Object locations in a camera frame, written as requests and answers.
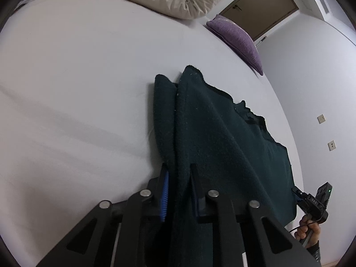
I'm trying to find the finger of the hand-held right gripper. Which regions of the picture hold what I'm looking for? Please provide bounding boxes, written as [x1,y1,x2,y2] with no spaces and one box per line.
[291,187,307,204]

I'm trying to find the person's right hand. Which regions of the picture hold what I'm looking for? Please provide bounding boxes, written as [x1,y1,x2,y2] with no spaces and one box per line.
[295,215,322,247]

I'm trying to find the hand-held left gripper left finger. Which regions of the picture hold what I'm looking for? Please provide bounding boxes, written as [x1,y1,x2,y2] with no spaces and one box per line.
[36,163,170,267]

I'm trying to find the dark green sweater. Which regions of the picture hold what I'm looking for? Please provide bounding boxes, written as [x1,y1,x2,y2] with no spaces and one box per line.
[154,65,297,267]

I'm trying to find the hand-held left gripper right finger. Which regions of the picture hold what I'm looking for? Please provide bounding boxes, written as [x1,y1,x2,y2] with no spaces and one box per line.
[190,164,321,267]

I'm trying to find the purple cushion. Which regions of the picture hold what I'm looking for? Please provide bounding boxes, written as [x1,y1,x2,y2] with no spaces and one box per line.
[206,14,264,75]

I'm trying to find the person's right forearm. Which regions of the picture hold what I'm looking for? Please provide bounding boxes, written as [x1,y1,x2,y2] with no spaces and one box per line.
[308,241,322,262]

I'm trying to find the black cable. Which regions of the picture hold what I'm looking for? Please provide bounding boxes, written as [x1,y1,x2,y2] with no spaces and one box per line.
[289,220,315,233]

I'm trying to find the brown door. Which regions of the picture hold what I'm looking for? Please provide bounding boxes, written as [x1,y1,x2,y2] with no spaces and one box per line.
[220,0,299,41]

